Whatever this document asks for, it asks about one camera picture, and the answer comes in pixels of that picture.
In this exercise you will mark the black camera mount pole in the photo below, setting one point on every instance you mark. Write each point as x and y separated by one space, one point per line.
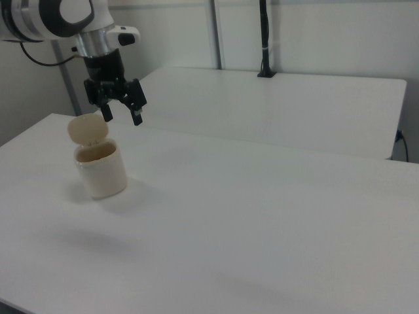
264 36

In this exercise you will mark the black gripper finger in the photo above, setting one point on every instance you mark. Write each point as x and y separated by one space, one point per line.
137 98
105 112

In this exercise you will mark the cream plastic trash bin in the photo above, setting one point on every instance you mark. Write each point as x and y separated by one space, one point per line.
103 170

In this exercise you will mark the aluminium frame post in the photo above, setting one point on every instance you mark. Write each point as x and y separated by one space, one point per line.
217 32

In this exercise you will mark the grey metal frame post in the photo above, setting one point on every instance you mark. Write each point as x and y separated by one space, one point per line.
68 85

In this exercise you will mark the black pole clamp base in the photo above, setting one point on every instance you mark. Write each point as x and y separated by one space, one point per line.
266 74

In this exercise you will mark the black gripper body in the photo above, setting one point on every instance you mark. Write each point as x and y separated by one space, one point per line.
104 67

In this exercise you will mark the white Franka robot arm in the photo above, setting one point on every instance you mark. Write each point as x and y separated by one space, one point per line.
36 19

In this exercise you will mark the cream trash bin lid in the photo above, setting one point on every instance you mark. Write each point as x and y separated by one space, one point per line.
87 128

